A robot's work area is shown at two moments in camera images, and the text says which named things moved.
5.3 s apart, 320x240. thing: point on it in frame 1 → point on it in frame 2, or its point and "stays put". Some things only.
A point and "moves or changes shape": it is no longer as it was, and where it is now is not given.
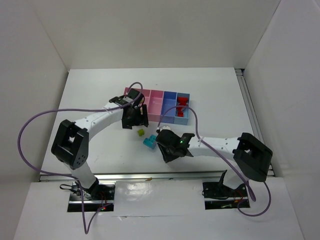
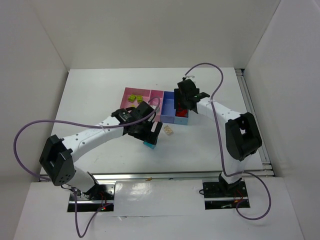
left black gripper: (135, 119) → (152, 133)
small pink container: (156, 98) stays put
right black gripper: (168, 152) → (180, 100)
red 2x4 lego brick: (182, 101) moves or changes shape
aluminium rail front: (232, 176) stays put
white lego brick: (165, 127) stays put
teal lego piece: (150, 142) stays put
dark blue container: (169, 101) stays put
